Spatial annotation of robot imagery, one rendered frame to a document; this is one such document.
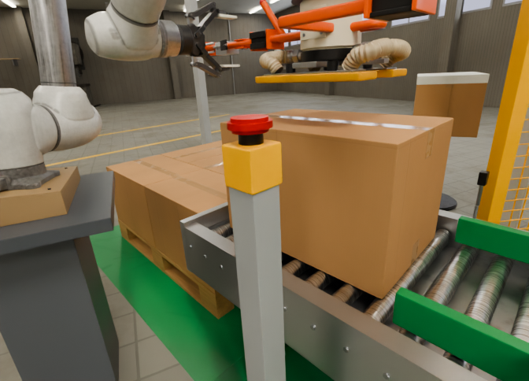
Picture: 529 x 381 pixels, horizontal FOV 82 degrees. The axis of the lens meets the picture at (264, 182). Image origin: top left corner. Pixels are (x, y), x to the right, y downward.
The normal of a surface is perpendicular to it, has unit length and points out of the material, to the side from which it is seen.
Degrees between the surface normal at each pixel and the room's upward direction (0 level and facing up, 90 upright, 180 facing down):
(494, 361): 90
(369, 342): 90
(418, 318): 90
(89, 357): 90
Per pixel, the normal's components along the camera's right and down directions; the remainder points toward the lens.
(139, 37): 0.52, 0.80
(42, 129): 0.97, 0.01
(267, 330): 0.70, 0.21
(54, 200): 0.41, 0.30
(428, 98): -0.43, 0.33
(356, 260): -0.70, 0.28
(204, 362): -0.05, -0.94
